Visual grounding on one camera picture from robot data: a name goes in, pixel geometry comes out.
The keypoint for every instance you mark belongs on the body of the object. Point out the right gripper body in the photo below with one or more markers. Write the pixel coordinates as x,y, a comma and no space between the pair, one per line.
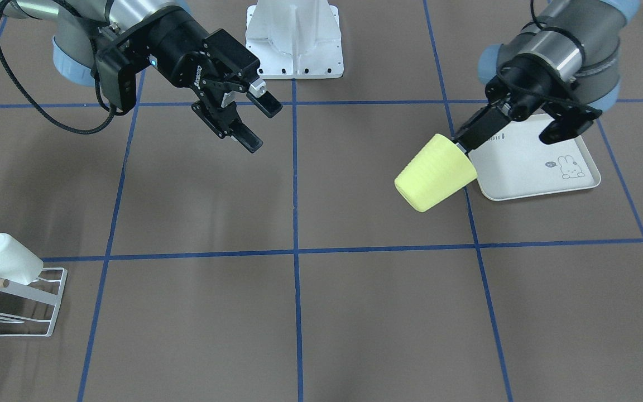
175,54

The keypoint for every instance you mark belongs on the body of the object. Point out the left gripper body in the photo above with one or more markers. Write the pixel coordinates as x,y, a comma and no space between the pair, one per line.
514,94

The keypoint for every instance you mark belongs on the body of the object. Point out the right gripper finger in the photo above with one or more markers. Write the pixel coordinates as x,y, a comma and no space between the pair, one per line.
258,94
246,137

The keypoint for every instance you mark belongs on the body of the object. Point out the yellow cup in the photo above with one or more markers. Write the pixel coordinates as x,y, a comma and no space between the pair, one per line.
437,171

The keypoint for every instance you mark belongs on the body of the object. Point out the cream cup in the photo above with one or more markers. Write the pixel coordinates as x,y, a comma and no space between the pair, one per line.
17,262

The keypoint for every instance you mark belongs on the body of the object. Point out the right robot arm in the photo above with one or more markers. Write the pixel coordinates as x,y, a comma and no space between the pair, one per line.
105,44

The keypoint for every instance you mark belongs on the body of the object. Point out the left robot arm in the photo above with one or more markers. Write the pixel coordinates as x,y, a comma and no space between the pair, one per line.
564,62

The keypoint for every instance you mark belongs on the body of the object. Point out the white cup rack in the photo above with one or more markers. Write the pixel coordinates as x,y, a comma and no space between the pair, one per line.
32,310

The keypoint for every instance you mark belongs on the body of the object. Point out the cream plastic tray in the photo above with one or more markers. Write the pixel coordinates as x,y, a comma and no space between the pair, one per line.
515,164

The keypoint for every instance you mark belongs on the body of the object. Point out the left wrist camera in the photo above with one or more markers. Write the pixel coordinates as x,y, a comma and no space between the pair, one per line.
567,122

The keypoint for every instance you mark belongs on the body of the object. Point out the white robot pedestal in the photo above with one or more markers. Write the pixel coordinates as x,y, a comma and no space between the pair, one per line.
295,39

